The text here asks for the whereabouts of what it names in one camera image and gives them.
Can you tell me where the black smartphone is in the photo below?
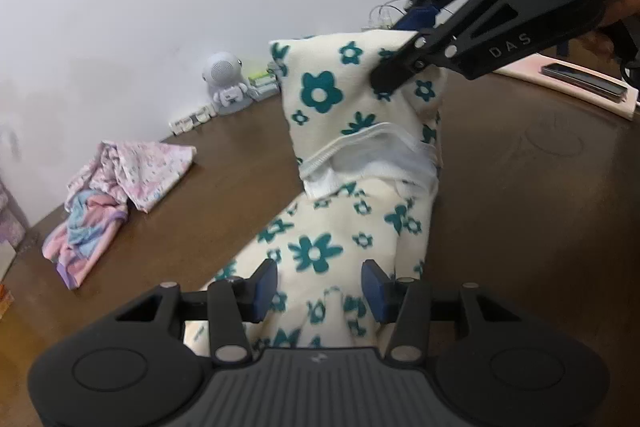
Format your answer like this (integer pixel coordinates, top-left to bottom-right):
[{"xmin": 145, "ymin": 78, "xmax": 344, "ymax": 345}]
[{"xmin": 540, "ymin": 62, "xmax": 629, "ymax": 100}]

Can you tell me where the pink pad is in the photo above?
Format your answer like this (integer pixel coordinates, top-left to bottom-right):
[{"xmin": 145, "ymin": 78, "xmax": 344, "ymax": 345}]
[{"xmin": 492, "ymin": 53, "xmax": 640, "ymax": 122}]

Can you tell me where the tie-dye pastel garment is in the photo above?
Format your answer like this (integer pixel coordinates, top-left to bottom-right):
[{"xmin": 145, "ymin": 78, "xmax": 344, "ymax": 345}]
[{"xmin": 41, "ymin": 188, "xmax": 130, "ymax": 291}]

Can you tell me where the grey astronaut figure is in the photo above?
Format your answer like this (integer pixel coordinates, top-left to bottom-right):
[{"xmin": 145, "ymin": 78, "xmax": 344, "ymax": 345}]
[{"xmin": 201, "ymin": 52, "xmax": 251, "ymax": 116}]

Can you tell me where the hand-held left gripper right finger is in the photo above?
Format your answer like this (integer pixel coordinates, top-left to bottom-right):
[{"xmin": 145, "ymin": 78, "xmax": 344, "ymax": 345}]
[{"xmin": 361, "ymin": 258, "xmax": 527, "ymax": 366}]

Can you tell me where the cream floral garment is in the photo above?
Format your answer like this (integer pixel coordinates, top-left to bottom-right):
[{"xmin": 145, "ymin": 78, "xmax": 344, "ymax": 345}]
[{"xmin": 197, "ymin": 29, "xmax": 449, "ymax": 358}]

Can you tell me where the pink floral garment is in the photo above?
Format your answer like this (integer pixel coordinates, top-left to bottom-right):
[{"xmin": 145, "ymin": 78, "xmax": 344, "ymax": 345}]
[{"xmin": 65, "ymin": 139, "xmax": 197, "ymax": 214}]

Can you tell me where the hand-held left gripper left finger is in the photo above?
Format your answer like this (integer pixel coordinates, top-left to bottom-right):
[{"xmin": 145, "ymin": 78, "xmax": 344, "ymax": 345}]
[{"xmin": 115, "ymin": 258, "xmax": 279, "ymax": 366}]

